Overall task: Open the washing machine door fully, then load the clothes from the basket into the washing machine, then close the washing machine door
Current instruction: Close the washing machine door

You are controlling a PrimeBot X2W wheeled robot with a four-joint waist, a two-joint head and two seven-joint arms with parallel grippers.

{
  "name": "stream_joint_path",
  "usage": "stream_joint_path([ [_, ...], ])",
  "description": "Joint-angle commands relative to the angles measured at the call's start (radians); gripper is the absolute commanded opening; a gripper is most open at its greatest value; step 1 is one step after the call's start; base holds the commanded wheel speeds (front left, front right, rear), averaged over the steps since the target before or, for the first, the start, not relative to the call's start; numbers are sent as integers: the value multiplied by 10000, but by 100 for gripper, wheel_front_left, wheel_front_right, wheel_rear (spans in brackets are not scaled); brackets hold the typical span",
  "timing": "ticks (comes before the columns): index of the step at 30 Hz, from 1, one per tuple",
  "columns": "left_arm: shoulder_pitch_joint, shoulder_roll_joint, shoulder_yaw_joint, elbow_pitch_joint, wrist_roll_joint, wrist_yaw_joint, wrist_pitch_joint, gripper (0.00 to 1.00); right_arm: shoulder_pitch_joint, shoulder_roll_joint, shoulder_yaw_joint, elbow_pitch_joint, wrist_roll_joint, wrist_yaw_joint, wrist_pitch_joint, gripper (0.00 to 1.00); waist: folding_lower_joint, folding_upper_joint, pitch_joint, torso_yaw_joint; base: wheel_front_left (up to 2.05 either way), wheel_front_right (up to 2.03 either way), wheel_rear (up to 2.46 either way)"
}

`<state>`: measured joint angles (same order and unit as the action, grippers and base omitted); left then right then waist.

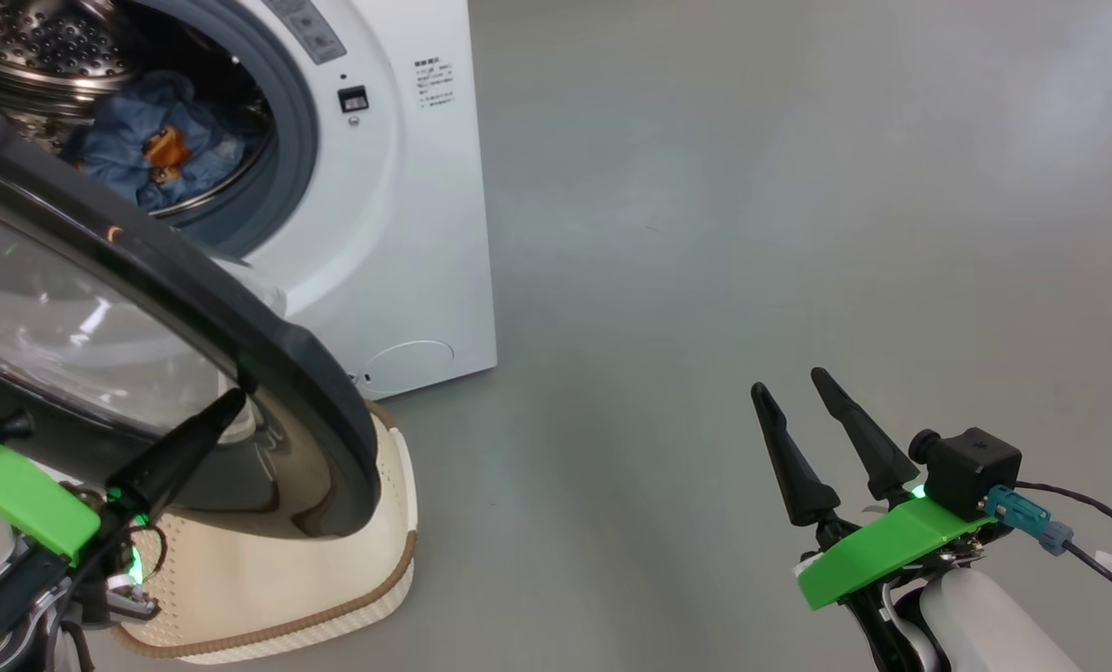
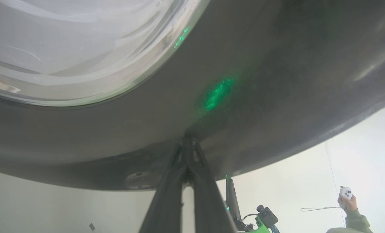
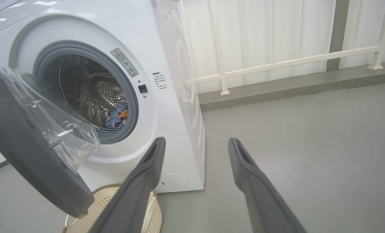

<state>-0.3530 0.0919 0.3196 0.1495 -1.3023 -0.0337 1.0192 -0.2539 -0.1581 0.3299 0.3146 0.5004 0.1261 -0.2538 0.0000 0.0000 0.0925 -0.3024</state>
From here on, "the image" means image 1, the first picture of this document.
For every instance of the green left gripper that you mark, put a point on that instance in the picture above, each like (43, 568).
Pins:
(23, 485)

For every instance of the cream perforated laundry basket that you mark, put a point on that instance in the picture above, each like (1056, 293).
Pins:
(331, 579)

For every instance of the round white filter cover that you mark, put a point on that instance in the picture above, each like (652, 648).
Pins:
(406, 364)

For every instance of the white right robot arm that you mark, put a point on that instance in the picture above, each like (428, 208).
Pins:
(985, 625)

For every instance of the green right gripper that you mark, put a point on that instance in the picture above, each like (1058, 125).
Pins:
(882, 551)

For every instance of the blue garment with bear print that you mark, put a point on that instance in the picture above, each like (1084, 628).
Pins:
(168, 107)

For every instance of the black round glass washer door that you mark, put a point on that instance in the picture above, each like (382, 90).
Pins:
(201, 280)

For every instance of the grey instruction label strip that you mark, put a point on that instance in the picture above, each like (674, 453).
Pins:
(313, 33)

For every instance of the white front-load washing machine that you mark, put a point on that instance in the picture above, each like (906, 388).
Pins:
(406, 233)

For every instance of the small printed text label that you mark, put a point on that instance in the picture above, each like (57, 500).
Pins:
(434, 84)

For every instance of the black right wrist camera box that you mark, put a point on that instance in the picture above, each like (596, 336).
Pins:
(976, 467)

